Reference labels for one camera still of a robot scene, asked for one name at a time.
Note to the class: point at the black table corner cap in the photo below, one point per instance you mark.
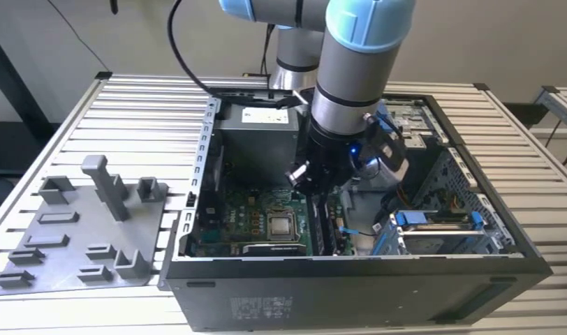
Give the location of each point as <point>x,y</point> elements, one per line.
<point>481,87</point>
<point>103,75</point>

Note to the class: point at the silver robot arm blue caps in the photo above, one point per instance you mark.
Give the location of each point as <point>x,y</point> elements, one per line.
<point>353,80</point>

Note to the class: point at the black case fan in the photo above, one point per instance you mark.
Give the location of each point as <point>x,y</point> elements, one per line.
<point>214,188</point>

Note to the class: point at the grey power supply unit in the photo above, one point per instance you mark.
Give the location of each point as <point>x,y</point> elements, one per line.
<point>256,150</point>

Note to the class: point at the blue plastic drive bracket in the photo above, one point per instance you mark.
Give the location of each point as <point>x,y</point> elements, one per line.
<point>385,122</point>

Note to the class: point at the green motherboard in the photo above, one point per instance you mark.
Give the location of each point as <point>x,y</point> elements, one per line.
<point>244,216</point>

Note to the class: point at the black graphics card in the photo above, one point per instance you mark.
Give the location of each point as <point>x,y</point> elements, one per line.
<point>276,249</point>

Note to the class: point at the CPU socket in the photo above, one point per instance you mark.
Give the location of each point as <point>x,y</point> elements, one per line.
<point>281,226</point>

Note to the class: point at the blue disk carrier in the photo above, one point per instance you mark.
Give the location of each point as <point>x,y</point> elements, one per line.
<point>437,227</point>

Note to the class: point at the neighbouring aluminium slat table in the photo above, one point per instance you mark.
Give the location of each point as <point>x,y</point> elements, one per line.
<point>560,104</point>

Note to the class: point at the black open PC case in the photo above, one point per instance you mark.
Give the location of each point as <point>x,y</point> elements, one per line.
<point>334,296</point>

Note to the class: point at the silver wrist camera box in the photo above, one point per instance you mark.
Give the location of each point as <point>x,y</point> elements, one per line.
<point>391,164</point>

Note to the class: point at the grey plastic parts rack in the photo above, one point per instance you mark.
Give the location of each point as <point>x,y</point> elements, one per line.
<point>102,237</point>

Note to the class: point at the black side stand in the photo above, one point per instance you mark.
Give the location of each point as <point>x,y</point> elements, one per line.
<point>18,146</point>

